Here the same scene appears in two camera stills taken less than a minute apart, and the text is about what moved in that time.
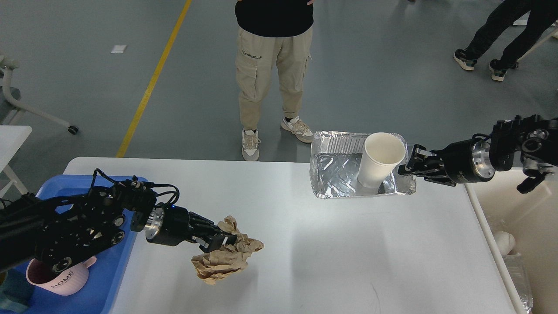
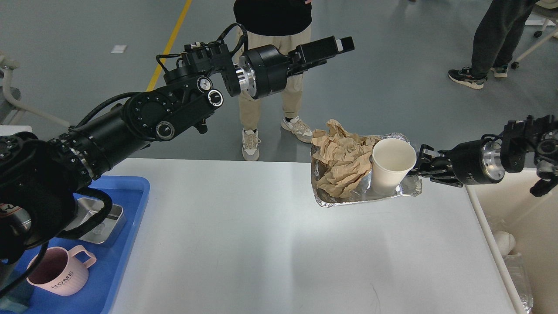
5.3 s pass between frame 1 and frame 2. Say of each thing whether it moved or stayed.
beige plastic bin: stayed
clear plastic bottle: stayed
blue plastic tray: stayed
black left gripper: moved
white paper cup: moved
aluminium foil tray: moved
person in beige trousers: stayed
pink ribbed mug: stayed
